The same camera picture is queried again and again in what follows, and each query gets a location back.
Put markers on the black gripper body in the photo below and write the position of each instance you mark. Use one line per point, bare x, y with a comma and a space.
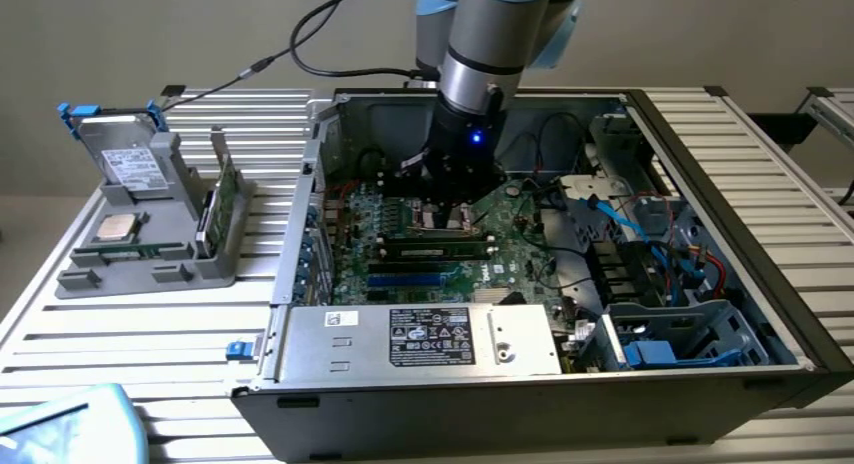
463, 149

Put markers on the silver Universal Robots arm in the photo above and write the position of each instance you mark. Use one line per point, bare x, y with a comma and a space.
480, 34

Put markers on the RAM stick with white label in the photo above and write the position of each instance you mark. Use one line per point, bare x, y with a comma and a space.
436, 246

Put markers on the black RAM slot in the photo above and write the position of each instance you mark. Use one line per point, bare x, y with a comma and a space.
407, 268

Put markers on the blue RAM slot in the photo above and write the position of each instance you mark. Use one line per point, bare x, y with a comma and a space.
407, 280

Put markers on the green RAM stick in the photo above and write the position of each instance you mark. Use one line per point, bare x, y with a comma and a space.
227, 199

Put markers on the CPU socket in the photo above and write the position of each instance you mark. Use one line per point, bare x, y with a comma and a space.
416, 219

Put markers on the green motherboard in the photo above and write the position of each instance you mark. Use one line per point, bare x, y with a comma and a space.
520, 244

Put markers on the small silver heat sink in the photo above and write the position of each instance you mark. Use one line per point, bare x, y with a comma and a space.
496, 297

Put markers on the metal drive cage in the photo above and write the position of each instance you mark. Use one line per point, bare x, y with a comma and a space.
594, 194

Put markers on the silver power supply unit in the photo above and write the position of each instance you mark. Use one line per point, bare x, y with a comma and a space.
374, 344

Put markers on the blue case latch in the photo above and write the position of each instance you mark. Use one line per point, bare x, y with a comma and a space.
240, 350

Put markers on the open black PC case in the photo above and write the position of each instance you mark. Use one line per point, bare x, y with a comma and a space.
534, 414

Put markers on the grey parts rack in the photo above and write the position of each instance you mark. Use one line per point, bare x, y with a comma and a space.
167, 274

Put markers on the grey disk bay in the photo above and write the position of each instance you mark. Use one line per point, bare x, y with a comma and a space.
701, 329

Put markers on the silver CPU chip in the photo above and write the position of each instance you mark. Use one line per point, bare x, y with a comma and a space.
120, 228

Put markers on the metal slat side table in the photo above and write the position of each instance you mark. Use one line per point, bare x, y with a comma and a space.
827, 109

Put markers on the light blue plastic object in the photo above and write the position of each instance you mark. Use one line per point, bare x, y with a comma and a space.
73, 429

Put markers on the graphics card with metal bracket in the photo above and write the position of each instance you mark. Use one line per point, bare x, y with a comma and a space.
207, 219

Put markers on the hard disk with blue bracket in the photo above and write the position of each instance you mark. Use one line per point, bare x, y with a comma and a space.
129, 159

